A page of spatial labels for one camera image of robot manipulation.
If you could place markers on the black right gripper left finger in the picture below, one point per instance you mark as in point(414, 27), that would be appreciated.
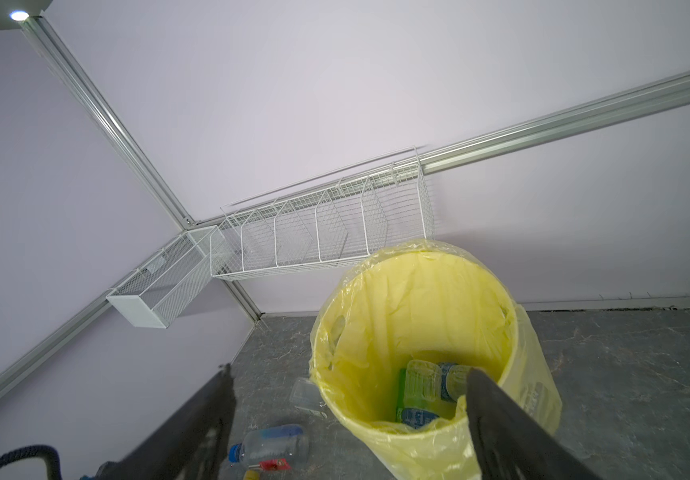
point(192, 443)

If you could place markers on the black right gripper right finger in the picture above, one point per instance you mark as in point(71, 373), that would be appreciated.
point(508, 443)

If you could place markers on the clear bottle blue label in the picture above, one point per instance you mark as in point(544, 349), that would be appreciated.
point(454, 380)

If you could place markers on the green bottle yellow cap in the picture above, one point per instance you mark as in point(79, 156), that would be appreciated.
point(420, 396)

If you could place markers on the yellow bin liner bag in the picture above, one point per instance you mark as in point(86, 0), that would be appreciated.
point(433, 301)

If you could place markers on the small bottle blue red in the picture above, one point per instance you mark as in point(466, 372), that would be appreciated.
point(279, 448)

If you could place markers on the white mesh box basket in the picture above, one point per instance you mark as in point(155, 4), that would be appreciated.
point(174, 282)

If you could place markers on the white wire shelf basket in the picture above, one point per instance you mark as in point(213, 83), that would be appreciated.
point(335, 224)

